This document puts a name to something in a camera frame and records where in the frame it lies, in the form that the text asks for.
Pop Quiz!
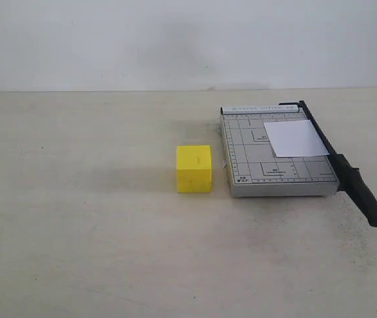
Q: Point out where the yellow foam cube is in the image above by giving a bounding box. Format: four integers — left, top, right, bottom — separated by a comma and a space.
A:
176, 145, 213, 193

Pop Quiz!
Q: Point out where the white paper sheet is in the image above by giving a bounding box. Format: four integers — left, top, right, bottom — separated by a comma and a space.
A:
264, 120, 329, 157

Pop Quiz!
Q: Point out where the black cutter blade arm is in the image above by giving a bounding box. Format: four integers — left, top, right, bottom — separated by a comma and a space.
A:
298, 101, 377, 228

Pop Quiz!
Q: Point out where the grey paper cutter base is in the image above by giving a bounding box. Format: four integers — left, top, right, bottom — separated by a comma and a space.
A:
220, 103, 339, 197

